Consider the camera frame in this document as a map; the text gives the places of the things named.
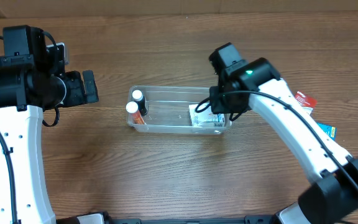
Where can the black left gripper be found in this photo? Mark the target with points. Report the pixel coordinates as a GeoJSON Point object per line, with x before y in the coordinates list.
{"type": "Point", "coordinates": [81, 90]}

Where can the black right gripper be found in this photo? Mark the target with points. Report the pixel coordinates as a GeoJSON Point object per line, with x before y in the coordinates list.
{"type": "Point", "coordinates": [214, 95]}

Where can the white and blue box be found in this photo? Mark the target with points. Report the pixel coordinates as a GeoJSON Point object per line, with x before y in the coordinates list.
{"type": "Point", "coordinates": [206, 118]}

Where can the orange tube with white cap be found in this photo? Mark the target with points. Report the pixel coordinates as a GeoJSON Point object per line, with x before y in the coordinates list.
{"type": "Point", "coordinates": [133, 109]}

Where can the dark bottle with white cap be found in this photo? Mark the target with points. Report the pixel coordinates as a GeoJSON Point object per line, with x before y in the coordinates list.
{"type": "Point", "coordinates": [140, 99]}

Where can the small red and white item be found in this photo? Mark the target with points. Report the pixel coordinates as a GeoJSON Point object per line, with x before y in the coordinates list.
{"type": "Point", "coordinates": [308, 103]}

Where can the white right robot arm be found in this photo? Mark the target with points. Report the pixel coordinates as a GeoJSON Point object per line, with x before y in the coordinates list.
{"type": "Point", "coordinates": [330, 169]}

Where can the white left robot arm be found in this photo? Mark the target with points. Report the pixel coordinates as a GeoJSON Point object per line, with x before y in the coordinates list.
{"type": "Point", "coordinates": [33, 80]}

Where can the clear plastic container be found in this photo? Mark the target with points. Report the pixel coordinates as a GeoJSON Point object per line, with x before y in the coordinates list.
{"type": "Point", "coordinates": [169, 110]}

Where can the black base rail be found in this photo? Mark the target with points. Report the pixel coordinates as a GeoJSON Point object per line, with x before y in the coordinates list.
{"type": "Point", "coordinates": [248, 219]}

